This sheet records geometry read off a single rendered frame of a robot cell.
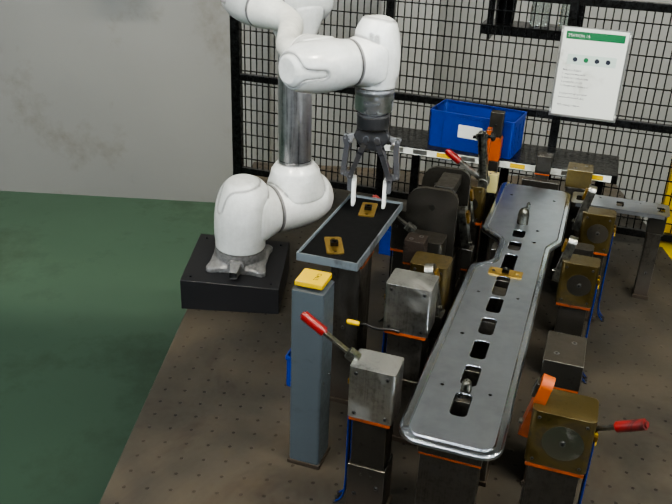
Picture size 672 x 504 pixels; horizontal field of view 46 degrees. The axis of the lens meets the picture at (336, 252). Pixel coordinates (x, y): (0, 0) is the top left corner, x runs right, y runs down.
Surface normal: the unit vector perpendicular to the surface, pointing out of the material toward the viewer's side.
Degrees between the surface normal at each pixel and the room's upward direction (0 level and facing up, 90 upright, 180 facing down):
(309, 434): 90
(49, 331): 0
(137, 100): 90
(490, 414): 0
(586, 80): 90
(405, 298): 90
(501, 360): 0
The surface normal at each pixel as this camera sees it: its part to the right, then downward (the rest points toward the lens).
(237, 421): 0.04, -0.90
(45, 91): -0.06, 0.44
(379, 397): -0.33, 0.41
